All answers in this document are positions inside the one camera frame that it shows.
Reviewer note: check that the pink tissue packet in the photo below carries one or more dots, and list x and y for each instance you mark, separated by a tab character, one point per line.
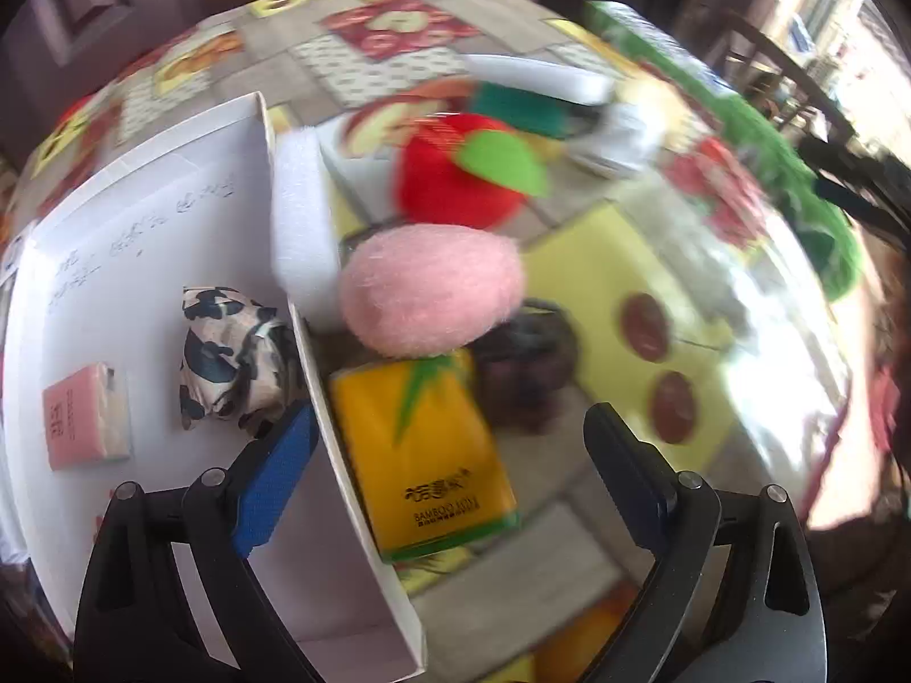
82	416

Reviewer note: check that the white cloth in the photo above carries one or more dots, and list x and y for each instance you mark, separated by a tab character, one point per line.
623	131

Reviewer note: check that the white cardboard box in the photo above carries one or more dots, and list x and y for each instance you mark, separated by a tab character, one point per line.
142	263

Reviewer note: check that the dark plush toy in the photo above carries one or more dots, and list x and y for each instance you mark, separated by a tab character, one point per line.
527	363

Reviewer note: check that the green and yellow sponge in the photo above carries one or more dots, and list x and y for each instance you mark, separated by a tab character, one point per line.
519	108

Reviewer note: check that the cow print cloth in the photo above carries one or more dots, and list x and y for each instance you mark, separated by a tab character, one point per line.
224	356

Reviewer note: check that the dark wooden chair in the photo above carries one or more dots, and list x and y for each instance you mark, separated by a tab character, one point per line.
804	78

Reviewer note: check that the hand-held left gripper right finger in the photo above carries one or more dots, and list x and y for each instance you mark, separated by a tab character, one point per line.
628	471

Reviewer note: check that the pink plush ball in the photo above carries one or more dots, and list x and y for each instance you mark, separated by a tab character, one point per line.
427	288

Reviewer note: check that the red plush apple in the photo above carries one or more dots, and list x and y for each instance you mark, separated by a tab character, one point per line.
441	178

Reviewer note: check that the yellow tissue packet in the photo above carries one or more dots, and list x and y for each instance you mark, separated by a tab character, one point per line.
420	455

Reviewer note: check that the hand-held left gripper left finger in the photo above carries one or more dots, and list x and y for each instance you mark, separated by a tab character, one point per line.
274	477

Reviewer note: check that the white foam sponge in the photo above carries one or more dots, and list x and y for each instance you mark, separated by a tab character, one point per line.
534	75
302	220

